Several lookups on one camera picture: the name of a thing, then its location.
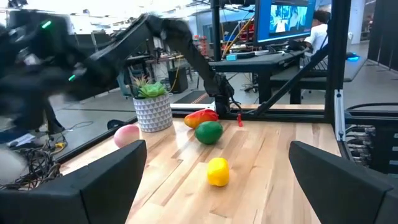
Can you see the small red tag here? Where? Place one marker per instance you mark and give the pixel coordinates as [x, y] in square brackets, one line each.
[239, 120]

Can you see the red and orange mango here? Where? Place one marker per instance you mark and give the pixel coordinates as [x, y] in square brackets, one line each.
[200, 117]

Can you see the succulent in white patterned pot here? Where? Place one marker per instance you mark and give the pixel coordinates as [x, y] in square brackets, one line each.
[153, 112]

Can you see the person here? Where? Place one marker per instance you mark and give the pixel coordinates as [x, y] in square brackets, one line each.
[317, 35]

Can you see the black cap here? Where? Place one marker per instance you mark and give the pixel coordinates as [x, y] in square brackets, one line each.
[115, 124]

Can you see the silver frame bracket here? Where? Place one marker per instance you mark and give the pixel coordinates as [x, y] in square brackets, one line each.
[339, 115]

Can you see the black office desk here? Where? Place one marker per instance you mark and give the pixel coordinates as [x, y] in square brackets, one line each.
[258, 67]

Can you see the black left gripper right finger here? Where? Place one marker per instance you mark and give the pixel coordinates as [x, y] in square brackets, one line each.
[342, 186]

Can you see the black background box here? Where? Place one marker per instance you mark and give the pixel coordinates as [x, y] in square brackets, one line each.
[178, 80]

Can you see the green lime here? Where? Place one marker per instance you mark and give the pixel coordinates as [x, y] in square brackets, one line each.
[209, 132]

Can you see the black aluminium table frame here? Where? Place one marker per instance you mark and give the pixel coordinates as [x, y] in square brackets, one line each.
[337, 62]

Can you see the blue-screen computer monitor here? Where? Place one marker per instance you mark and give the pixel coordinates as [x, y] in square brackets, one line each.
[284, 20]

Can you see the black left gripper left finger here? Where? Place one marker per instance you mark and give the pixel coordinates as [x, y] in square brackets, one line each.
[77, 199]

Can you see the pink peach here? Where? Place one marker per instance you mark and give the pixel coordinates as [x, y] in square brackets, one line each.
[124, 135]

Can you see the yellow lemon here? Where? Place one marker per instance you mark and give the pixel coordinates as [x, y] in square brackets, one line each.
[218, 171]

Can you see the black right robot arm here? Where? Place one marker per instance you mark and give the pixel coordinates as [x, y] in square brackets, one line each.
[186, 46]

